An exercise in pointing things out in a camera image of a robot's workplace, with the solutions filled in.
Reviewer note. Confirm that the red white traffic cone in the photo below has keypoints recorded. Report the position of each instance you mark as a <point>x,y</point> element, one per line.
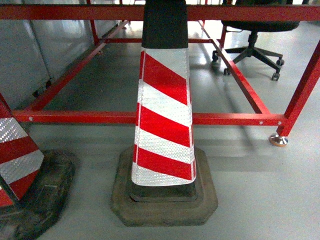
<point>163,179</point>

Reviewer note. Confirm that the black office chair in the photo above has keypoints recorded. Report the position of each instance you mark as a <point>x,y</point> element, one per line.
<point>272,59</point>

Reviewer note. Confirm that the red metal table frame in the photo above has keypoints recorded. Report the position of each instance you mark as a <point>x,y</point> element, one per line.
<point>75,117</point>

